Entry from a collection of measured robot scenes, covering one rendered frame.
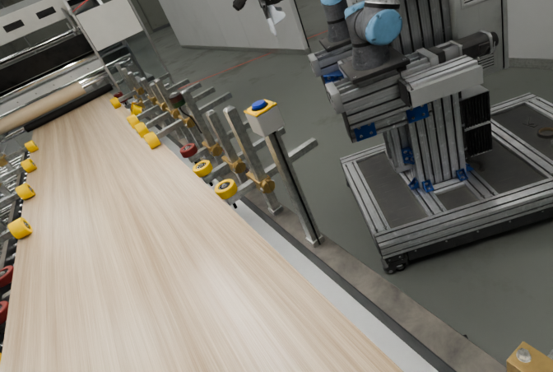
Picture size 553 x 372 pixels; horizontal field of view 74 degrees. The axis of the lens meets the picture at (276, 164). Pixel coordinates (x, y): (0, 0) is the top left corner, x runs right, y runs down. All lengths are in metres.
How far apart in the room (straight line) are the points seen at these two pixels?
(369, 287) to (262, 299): 0.33
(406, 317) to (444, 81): 0.84
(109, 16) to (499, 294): 3.61
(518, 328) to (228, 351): 1.28
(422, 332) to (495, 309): 0.91
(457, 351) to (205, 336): 0.56
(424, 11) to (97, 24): 2.95
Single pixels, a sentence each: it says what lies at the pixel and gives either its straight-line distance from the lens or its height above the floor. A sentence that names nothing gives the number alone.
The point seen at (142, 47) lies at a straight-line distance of 3.96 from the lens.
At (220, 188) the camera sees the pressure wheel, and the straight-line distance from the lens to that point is 1.35.
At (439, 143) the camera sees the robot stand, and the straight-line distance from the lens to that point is 1.99.
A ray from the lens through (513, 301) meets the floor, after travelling 1.92.
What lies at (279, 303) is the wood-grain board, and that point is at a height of 0.90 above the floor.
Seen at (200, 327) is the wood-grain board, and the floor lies 0.90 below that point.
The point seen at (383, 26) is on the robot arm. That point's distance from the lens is 1.32.
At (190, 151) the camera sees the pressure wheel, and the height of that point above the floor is 0.90.
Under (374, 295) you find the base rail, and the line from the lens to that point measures 1.09.
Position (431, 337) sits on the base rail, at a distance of 1.01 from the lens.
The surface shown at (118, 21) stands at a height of 1.43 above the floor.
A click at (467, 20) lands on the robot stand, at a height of 1.03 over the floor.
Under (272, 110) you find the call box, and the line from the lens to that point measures 0.97.
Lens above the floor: 1.57
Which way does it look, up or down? 30 degrees down
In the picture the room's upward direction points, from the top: 23 degrees counter-clockwise
